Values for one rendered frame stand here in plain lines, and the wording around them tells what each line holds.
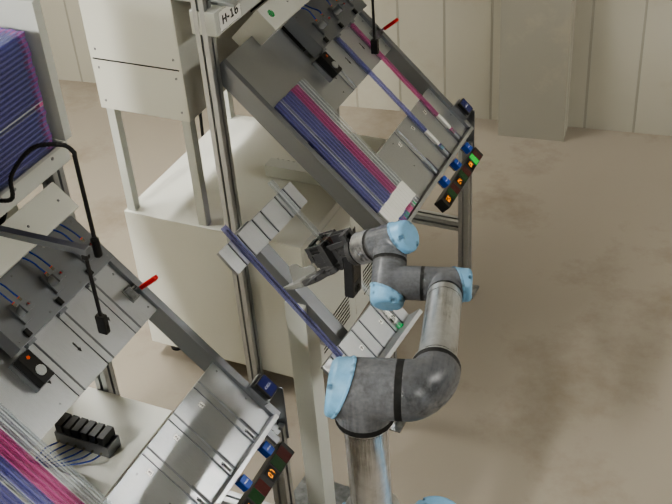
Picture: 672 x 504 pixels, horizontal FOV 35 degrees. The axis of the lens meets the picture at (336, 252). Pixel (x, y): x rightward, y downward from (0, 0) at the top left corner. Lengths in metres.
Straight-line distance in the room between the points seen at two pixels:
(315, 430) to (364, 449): 0.93
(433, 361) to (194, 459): 0.68
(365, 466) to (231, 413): 0.51
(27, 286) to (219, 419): 0.53
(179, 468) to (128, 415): 0.44
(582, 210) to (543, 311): 0.69
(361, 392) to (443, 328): 0.25
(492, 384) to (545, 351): 0.25
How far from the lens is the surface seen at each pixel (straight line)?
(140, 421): 2.79
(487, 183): 4.71
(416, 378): 1.96
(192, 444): 2.45
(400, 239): 2.33
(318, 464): 3.10
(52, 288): 2.37
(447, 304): 2.20
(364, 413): 1.98
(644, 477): 3.46
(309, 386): 2.89
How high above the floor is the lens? 2.51
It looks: 36 degrees down
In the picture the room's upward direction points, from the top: 5 degrees counter-clockwise
